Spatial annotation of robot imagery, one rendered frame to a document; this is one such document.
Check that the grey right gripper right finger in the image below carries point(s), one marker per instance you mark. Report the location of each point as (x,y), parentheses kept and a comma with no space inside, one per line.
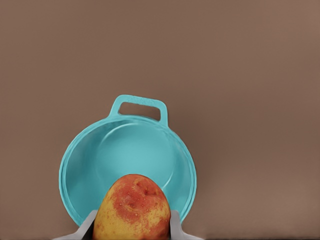
(178,228)

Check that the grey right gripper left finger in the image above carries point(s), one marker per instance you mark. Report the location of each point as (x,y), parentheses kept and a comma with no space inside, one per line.
(83,228)

